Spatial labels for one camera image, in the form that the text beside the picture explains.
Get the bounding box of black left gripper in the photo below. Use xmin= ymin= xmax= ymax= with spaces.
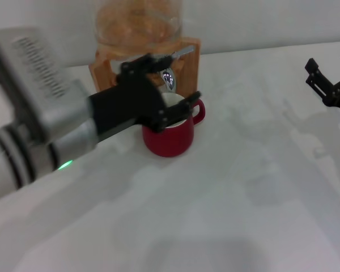
xmin=87 ymin=53 xmax=202 ymax=142

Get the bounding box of chrome faucet tap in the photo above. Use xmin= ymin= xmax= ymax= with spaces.
xmin=160 ymin=46 xmax=195 ymax=95

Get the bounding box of red ceramic cup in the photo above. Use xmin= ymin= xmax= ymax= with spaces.
xmin=142 ymin=93 xmax=207 ymax=158

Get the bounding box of wooden dispenser stand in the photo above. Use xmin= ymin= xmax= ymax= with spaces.
xmin=88 ymin=37 xmax=201 ymax=99

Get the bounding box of glass drink dispenser jar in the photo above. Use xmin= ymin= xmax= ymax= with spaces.
xmin=95 ymin=0 xmax=185 ymax=59

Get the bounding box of silver black wrist camera box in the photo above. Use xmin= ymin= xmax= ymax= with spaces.
xmin=0 ymin=27 xmax=89 ymax=144

